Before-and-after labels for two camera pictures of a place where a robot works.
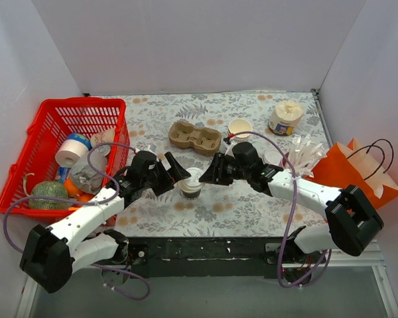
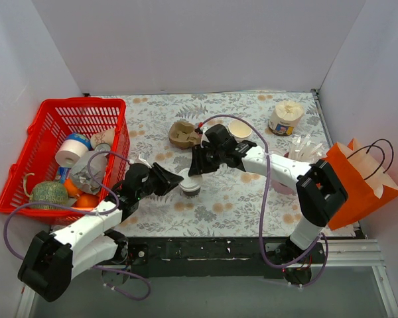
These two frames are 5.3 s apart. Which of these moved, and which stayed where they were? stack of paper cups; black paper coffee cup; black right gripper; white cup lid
Moved: black right gripper
Stayed: stack of paper cups; white cup lid; black paper coffee cup
